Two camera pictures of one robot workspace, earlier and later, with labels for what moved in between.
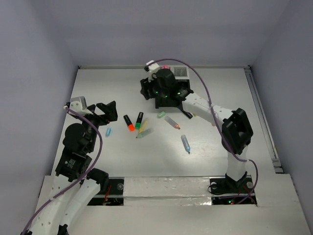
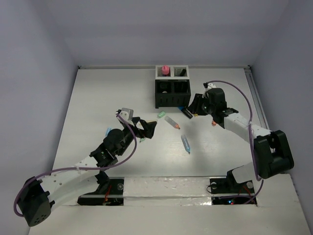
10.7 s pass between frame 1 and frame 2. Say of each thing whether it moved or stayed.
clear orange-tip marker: stayed
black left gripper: moved
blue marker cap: stayed
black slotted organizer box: stayed
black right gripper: moved
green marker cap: stayed
